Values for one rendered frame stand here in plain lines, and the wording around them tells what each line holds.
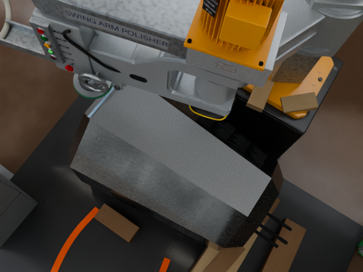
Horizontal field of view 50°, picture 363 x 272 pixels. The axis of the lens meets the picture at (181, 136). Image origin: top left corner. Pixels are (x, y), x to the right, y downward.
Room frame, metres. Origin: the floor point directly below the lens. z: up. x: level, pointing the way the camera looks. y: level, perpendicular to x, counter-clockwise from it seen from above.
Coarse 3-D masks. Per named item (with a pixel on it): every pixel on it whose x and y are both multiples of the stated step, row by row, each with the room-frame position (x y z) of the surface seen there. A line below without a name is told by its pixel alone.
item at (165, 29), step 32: (32, 0) 0.86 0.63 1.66; (64, 0) 0.83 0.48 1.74; (96, 0) 0.85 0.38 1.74; (128, 0) 0.87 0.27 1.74; (160, 0) 0.90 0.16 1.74; (192, 0) 0.92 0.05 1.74; (128, 32) 0.78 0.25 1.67; (160, 32) 0.77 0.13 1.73; (192, 64) 0.73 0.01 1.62; (224, 64) 0.71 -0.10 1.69
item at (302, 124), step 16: (336, 64) 1.44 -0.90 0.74; (240, 96) 1.09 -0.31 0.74; (320, 96) 1.19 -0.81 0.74; (240, 112) 1.08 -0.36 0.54; (256, 112) 1.04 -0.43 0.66; (272, 112) 1.02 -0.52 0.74; (240, 128) 1.06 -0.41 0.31; (256, 128) 1.02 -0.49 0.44; (272, 128) 0.99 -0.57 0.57; (288, 128) 0.96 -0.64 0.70; (304, 128) 0.95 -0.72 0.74; (272, 144) 0.96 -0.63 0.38; (288, 144) 0.93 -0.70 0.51
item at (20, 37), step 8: (16, 24) 1.05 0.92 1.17; (8, 32) 1.02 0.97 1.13; (16, 32) 1.03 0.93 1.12; (24, 32) 1.04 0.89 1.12; (32, 32) 1.04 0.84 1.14; (0, 40) 0.95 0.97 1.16; (8, 40) 0.95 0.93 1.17; (16, 40) 0.98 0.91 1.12; (24, 40) 0.99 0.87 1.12; (32, 40) 1.00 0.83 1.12; (16, 48) 0.93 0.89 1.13; (24, 48) 0.93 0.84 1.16; (32, 48) 0.96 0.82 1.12; (40, 48) 0.97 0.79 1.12; (40, 56) 0.91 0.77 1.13
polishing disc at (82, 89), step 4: (76, 76) 0.94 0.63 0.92; (76, 80) 0.92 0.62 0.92; (84, 80) 0.92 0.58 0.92; (104, 80) 0.95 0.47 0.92; (76, 84) 0.89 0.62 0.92; (80, 84) 0.90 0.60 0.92; (108, 84) 0.93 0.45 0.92; (76, 88) 0.87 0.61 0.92; (80, 88) 0.88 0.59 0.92; (84, 88) 0.88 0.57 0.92; (100, 88) 0.90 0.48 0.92; (104, 88) 0.90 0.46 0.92; (80, 92) 0.85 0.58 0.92; (84, 92) 0.85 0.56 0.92; (88, 92) 0.86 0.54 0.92; (92, 92) 0.86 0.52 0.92; (96, 92) 0.87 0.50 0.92; (100, 92) 0.87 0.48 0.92; (104, 92) 0.87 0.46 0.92; (88, 96) 0.84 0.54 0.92; (92, 96) 0.84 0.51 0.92; (96, 96) 0.84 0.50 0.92
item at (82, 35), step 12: (36, 12) 0.86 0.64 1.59; (60, 24) 0.83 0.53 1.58; (72, 24) 0.83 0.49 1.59; (60, 36) 0.83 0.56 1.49; (72, 36) 0.82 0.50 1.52; (84, 36) 0.84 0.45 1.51; (60, 48) 0.84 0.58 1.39; (72, 48) 0.83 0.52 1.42; (84, 48) 0.82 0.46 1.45; (84, 60) 0.82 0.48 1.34; (84, 72) 0.82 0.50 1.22
